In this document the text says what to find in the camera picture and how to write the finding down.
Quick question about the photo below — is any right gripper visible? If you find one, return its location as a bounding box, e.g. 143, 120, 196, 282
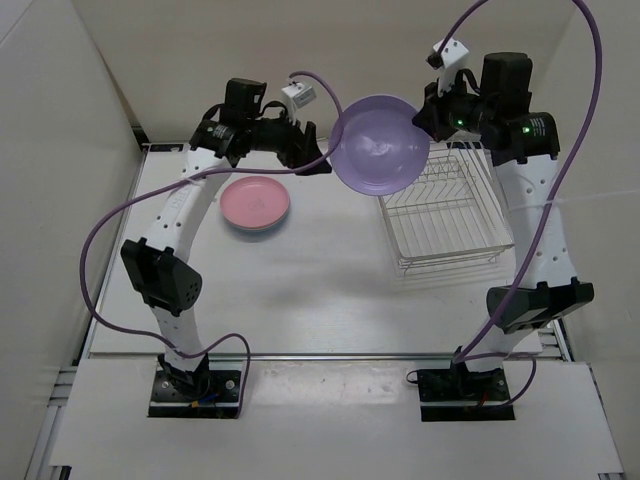
413, 72, 496, 144

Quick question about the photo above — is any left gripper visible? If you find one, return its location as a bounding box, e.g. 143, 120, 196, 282
245, 103, 331, 176

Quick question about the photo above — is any purple plate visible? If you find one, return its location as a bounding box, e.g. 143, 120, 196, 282
329, 95, 431, 197

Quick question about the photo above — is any pink plate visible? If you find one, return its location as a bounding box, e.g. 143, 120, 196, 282
219, 176, 290, 227

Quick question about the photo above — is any blue plate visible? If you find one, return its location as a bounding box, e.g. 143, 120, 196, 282
226, 212, 289, 233

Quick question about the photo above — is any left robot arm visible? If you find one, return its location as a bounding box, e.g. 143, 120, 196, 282
121, 78, 332, 400

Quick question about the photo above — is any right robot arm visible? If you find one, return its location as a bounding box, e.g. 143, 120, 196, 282
412, 47, 594, 400

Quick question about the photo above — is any white zip tie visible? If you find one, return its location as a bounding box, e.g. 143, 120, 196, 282
507, 188, 640, 212

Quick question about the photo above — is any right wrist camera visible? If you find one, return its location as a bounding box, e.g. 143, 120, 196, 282
427, 38, 469, 97

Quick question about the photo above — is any metal wire dish rack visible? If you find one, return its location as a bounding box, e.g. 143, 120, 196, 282
378, 140, 513, 276

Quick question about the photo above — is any aluminium frame rail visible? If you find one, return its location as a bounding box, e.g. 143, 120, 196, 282
538, 319, 574, 362

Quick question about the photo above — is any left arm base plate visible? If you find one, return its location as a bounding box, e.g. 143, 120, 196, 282
147, 363, 243, 420

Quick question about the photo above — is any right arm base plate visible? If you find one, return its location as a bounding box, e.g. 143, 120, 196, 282
406, 365, 516, 423

